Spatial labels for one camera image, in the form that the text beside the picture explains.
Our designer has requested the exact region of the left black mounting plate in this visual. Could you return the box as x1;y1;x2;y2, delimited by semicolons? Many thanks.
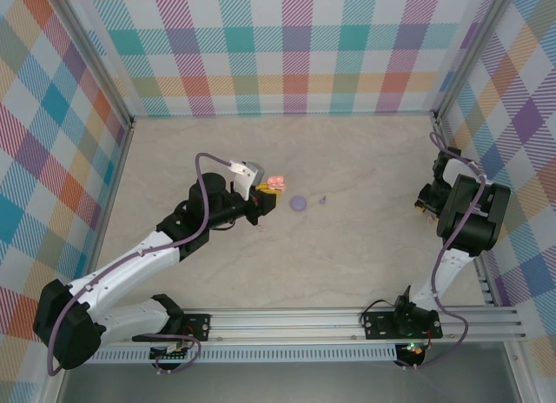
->
180;314;213;341

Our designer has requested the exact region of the black mounting plate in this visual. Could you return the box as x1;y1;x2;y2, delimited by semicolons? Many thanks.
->
363;309;444;340
180;314;213;341

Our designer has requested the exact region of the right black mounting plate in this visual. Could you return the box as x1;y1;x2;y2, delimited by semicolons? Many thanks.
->
363;309;444;340

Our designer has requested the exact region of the right control circuit board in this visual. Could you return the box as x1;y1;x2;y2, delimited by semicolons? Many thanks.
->
397;340;429;360

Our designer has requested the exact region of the control circuit board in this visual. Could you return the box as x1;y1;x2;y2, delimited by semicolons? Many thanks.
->
397;340;429;360
149;342;195;363

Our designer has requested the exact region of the left control circuit board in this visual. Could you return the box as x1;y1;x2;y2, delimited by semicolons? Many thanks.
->
149;342;195;363

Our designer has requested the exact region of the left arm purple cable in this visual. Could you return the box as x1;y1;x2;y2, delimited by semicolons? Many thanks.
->
45;153;235;377

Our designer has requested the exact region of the right aluminium side rail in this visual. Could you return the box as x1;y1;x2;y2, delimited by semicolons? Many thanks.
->
434;114;539;403

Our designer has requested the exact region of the aluminium side rail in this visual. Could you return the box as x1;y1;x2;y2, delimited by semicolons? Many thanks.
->
41;118;138;403
434;114;539;403

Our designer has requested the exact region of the left aluminium side rail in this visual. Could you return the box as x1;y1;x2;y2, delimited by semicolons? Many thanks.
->
41;118;138;403

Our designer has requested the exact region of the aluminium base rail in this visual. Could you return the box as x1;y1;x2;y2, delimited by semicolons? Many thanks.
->
103;307;527;347

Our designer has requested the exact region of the right aluminium corner post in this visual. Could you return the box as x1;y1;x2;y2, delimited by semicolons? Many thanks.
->
434;0;520;126

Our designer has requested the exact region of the aluminium corner post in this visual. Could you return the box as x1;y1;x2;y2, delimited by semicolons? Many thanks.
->
434;0;520;126
51;0;136;129

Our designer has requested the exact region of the white slotted cable duct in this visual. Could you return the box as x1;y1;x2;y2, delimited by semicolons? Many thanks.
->
90;344;399;364

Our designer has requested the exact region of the grey metal base plate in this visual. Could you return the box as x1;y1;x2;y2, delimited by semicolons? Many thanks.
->
58;361;522;403

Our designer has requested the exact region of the left aluminium corner post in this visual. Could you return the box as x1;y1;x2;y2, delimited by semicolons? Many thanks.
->
51;0;136;129

